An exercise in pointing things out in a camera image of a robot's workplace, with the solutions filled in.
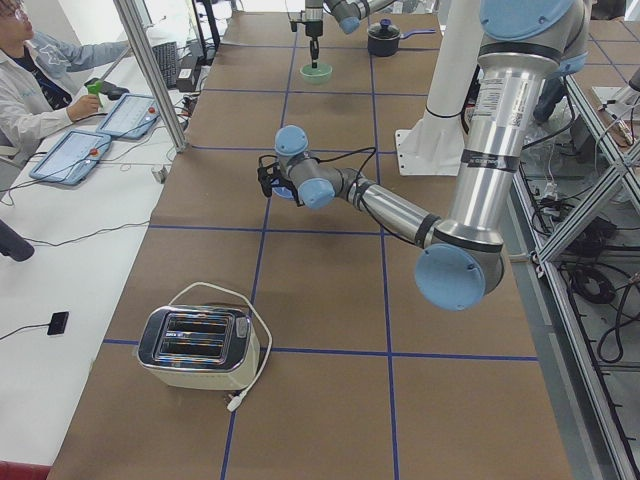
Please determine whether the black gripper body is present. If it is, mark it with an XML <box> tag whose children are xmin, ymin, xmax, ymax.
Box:
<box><xmin>289</xmin><ymin>13</ymin><xmax>323</xmax><ymax>39</ymax></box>
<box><xmin>257</xmin><ymin>154</ymin><xmax>303</xmax><ymax>206</ymax></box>

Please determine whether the green bowl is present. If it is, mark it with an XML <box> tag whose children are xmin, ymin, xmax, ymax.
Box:
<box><xmin>299</xmin><ymin>62</ymin><xmax>333</xmax><ymax>85</ymax></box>

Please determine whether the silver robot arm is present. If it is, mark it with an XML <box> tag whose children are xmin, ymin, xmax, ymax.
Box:
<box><xmin>257</xmin><ymin>1</ymin><xmax>591</xmax><ymax>311</ymax></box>
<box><xmin>289</xmin><ymin>0</ymin><xmax>394</xmax><ymax>69</ymax></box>

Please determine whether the dark pot with lid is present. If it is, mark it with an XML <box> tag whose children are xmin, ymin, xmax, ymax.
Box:
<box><xmin>367</xmin><ymin>18</ymin><xmax>436</xmax><ymax>57</ymax></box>

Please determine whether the blue tablet far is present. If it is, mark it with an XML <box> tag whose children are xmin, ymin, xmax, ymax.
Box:
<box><xmin>96</xmin><ymin>93</ymin><xmax>159</xmax><ymax>140</ymax></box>

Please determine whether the blue tablet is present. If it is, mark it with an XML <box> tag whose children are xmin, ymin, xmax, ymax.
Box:
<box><xmin>29</xmin><ymin>130</ymin><xmax>112</xmax><ymax>186</ymax></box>
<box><xmin>96</xmin><ymin>93</ymin><xmax>159</xmax><ymax>140</ymax></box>

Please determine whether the black keyboard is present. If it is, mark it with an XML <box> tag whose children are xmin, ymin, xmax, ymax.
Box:
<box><xmin>152</xmin><ymin>42</ymin><xmax>179</xmax><ymax>89</ymax></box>

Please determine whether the cream chrome toaster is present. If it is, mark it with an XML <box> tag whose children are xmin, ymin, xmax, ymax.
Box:
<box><xmin>137</xmin><ymin>305</ymin><xmax>260</xmax><ymax>391</ymax></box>

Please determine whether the blue tablet near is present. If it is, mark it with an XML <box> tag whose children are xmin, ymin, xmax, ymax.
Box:
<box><xmin>29</xmin><ymin>130</ymin><xmax>112</xmax><ymax>186</ymax></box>

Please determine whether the person in white coat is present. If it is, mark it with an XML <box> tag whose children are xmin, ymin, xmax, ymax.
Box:
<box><xmin>1</xmin><ymin>1</ymin><xmax>129</xmax><ymax>156</ymax></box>

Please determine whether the small black square device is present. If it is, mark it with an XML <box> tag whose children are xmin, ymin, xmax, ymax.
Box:
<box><xmin>47</xmin><ymin>311</ymin><xmax>69</xmax><ymax>336</ymax></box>

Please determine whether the black chair armrest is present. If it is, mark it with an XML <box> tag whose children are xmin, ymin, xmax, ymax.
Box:
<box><xmin>0</xmin><ymin>221</ymin><xmax>35</xmax><ymax>262</ymax></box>

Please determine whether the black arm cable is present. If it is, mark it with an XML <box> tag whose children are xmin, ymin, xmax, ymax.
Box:
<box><xmin>257</xmin><ymin>146</ymin><xmax>426</xmax><ymax>246</ymax></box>

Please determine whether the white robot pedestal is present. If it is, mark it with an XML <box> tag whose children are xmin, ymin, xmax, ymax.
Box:
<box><xmin>396</xmin><ymin>0</ymin><xmax>484</xmax><ymax>176</ymax></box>

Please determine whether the aluminium frame post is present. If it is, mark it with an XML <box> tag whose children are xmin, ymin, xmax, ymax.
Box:
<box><xmin>114</xmin><ymin>0</ymin><xmax>187</xmax><ymax>153</ymax></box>

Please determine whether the green handled tool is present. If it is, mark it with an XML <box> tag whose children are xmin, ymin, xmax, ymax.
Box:
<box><xmin>85</xmin><ymin>79</ymin><xmax>103</xmax><ymax>108</ymax></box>

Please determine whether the white toaster power cord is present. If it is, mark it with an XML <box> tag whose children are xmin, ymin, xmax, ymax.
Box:
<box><xmin>167</xmin><ymin>281</ymin><xmax>274</xmax><ymax>413</ymax></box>

